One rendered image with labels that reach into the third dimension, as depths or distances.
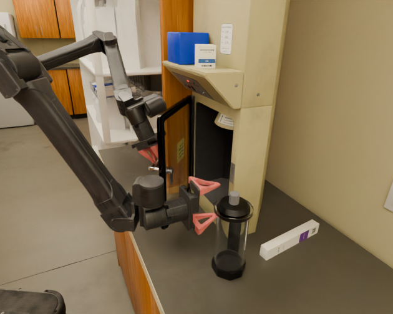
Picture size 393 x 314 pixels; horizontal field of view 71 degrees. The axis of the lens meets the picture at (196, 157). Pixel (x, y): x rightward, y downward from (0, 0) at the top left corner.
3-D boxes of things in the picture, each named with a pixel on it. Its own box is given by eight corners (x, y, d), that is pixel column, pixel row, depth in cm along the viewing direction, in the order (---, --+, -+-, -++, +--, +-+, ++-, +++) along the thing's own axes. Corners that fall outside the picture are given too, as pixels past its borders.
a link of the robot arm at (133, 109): (121, 109, 89) (125, 108, 84) (140, 101, 91) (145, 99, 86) (131, 129, 91) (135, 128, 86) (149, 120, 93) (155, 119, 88)
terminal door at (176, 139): (190, 187, 119) (191, 94, 102) (163, 232, 92) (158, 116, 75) (188, 187, 119) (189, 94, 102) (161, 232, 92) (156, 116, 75)
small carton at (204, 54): (211, 66, 82) (211, 44, 80) (215, 68, 78) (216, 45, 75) (194, 66, 81) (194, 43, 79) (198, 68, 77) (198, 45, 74)
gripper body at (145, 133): (141, 143, 96) (131, 124, 94) (166, 134, 92) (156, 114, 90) (132, 150, 90) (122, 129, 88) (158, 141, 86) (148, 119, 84)
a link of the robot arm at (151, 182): (122, 209, 72) (110, 230, 64) (118, 169, 67) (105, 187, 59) (168, 211, 71) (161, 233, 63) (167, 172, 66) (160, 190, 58)
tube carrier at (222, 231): (235, 248, 91) (241, 193, 82) (252, 272, 82) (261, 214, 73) (205, 256, 87) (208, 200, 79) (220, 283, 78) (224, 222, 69)
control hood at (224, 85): (191, 88, 103) (192, 60, 99) (241, 108, 76) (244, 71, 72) (162, 90, 98) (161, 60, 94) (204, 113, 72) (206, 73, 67)
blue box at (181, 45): (194, 60, 95) (194, 32, 92) (208, 63, 87) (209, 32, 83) (167, 61, 91) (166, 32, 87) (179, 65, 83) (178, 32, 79)
